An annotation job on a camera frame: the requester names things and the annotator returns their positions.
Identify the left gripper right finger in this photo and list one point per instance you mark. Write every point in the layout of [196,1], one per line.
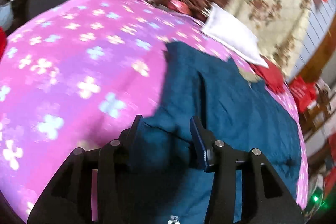
[265,198]

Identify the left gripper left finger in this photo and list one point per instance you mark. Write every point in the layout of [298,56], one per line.
[67,198]

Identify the dark teal puffer jacket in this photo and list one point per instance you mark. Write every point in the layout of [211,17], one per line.
[165,177]

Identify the wooden shelf rack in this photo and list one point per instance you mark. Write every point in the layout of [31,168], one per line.
[319,112]

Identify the pink floral bed sheet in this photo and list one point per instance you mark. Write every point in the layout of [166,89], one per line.
[79,74]

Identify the red shopping bag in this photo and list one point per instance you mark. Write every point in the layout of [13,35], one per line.
[303,93]

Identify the red ruffled pillow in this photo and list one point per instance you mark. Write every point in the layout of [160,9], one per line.
[272,76]

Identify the white pillow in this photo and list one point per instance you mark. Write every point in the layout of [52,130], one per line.
[230,32]

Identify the cream floral quilt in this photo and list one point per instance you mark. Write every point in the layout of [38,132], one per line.
[279,25]

